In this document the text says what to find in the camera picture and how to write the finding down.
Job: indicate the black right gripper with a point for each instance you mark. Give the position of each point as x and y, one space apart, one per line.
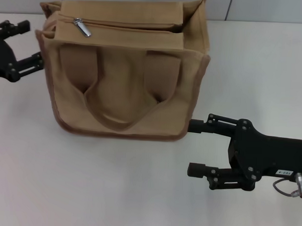
269 155

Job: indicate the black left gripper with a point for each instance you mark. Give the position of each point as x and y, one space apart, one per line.
1 61

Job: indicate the silver metal zipper pull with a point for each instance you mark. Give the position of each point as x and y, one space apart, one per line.
83 28

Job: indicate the khaki canvas food bag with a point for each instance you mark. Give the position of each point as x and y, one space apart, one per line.
121 91

